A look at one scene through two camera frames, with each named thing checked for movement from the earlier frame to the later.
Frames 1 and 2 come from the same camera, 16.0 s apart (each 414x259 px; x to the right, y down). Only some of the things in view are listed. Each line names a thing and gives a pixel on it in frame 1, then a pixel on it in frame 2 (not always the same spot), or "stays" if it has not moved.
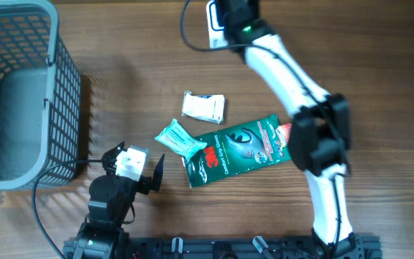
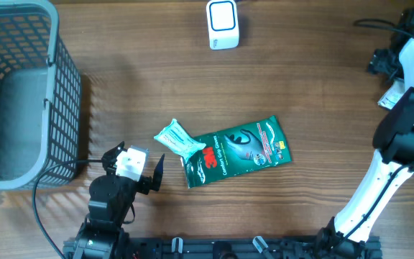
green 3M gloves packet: (236, 150) stays
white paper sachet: (210, 108) → (392, 94)
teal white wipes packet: (175, 137) stays
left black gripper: (146, 183) stays
